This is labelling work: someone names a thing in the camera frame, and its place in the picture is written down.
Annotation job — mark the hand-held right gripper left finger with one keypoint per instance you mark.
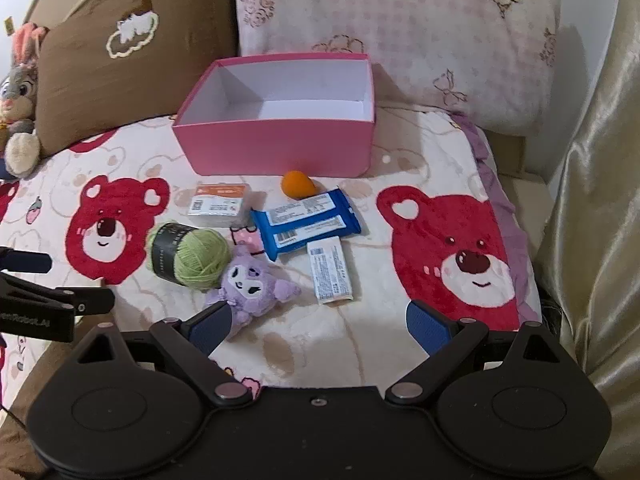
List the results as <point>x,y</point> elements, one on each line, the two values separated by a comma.
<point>210,329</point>

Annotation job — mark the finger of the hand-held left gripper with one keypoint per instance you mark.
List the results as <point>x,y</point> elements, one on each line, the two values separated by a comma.
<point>25,261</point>
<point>75,302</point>

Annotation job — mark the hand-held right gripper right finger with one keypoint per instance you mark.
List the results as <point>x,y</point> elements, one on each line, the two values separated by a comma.
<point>430,326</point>

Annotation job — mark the purple plush toy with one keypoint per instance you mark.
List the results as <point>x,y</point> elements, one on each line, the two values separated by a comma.
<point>247,285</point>

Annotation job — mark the green yarn ball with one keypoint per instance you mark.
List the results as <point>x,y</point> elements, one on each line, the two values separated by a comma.
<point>192,255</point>

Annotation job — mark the white packet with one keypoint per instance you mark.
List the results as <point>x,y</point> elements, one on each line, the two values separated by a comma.
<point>330,270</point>

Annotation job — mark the orange white small box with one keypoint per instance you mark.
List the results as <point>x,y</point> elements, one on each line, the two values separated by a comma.
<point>220,204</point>

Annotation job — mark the blue packet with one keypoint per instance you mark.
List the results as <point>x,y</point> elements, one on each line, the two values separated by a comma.
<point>305,222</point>

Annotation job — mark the orange makeup sponge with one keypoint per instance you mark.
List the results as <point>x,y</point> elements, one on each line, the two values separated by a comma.
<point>296,183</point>

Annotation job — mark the pink cardboard box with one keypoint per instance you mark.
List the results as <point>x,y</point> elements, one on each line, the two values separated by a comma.
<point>280,147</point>

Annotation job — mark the red bear printed blanket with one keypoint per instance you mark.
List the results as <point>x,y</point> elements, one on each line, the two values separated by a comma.
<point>425,170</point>

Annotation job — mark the grey rabbit plush toy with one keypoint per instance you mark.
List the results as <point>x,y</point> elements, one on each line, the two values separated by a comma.
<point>20,100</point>

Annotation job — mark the gold satin cloth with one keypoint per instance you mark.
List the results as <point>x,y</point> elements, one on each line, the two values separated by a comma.
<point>595,210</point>

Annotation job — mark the brown pillow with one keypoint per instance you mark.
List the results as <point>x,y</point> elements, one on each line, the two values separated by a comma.
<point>130,55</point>

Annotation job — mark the pink checked pillow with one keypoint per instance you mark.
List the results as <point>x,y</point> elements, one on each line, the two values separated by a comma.
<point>410,30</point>

